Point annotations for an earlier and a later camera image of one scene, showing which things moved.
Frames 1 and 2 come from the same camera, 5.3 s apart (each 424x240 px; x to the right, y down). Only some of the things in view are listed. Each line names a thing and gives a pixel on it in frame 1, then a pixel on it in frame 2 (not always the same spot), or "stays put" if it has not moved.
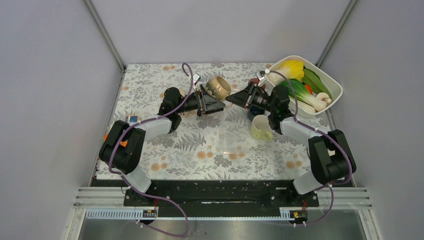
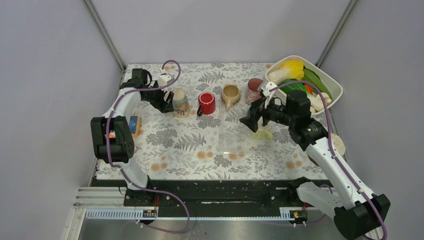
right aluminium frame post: [351, 7] stays put
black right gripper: [244, 97] → [251, 121]
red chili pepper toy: [309, 88] stays put
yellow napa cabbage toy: [291, 69] stays put
